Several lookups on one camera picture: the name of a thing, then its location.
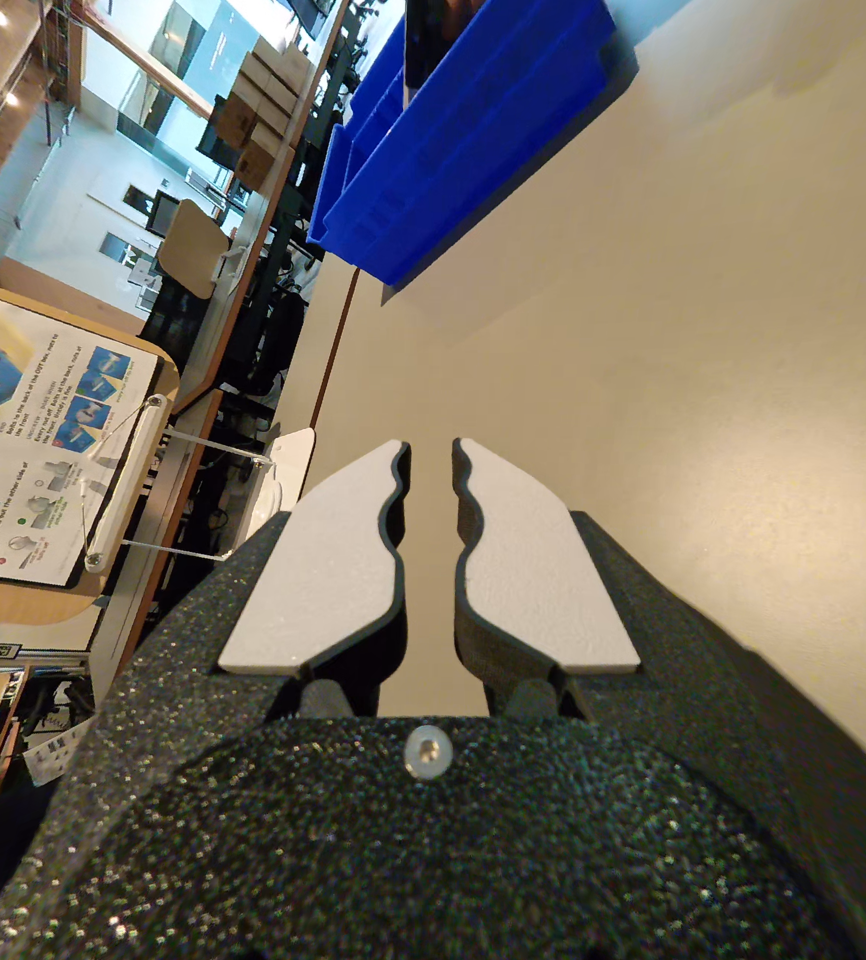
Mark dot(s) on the blue plastic bin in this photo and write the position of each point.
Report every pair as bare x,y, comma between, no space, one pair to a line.
463,150

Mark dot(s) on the stack of cardboard boxes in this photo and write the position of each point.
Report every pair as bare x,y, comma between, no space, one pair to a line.
268,112

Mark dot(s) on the beige tablet on stand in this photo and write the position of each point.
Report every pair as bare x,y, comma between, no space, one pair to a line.
192,251

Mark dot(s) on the white plastic base plate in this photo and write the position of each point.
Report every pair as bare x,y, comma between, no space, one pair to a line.
294,465

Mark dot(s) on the white clamp bar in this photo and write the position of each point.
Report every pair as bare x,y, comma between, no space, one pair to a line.
129,480

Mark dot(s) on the printed instruction sheet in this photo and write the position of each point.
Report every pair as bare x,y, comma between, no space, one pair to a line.
42,450

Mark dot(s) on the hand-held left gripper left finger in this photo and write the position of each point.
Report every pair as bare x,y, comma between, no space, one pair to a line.
313,577

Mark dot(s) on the instruction sheet on clipboard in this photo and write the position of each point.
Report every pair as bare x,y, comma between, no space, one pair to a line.
27,604

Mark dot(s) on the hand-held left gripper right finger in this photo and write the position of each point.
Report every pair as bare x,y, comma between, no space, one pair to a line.
545,577

